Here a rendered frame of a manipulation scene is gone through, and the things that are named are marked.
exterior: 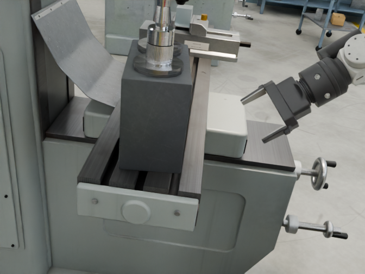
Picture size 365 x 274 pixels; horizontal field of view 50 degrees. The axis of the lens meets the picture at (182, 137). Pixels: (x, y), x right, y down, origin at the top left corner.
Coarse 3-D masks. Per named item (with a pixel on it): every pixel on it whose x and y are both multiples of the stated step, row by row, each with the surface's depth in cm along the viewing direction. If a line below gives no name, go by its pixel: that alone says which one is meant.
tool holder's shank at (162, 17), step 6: (156, 0) 64; (162, 0) 64; (168, 0) 64; (156, 6) 65; (162, 6) 64; (168, 6) 64; (156, 12) 65; (162, 12) 64; (168, 12) 65; (156, 18) 65; (162, 18) 65; (168, 18) 65; (156, 24) 66; (162, 24) 66
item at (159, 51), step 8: (152, 40) 66; (160, 40) 66; (168, 40) 66; (152, 48) 67; (160, 48) 66; (168, 48) 67; (152, 56) 67; (160, 56) 67; (168, 56) 68; (152, 64) 68; (160, 64) 68; (168, 64) 69
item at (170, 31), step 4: (152, 24) 68; (148, 28) 66; (152, 28) 66; (156, 28) 66; (168, 28) 67; (172, 28) 67; (148, 32) 66; (152, 32) 65; (156, 32) 65; (160, 32) 65; (164, 32) 65; (168, 32) 65; (172, 32) 66; (160, 36) 65; (164, 36) 65; (168, 36) 66
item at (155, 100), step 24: (144, 48) 75; (144, 72) 67; (168, 72) 67; (144, 96) 67; (168, 96) 67; (120, 120) 69; (144, 120) 69; (168, 120) 69; (120, 144) 72; (144, 144) 72; (168, 144) 72; (120, 168) 74; (144, 168) 74; (168, 168) 75
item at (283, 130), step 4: (280, 128) 85; (284, 128) 84; (272, 132) 85; (276, 132) 85; (280, 132) 85; (284, 132) 85; (288, 132) 85; (264, 136) 86; (268, 136) 86; (272, 136) 86; (276, 136) 87; (264, 140) 86; (268, 140) 87
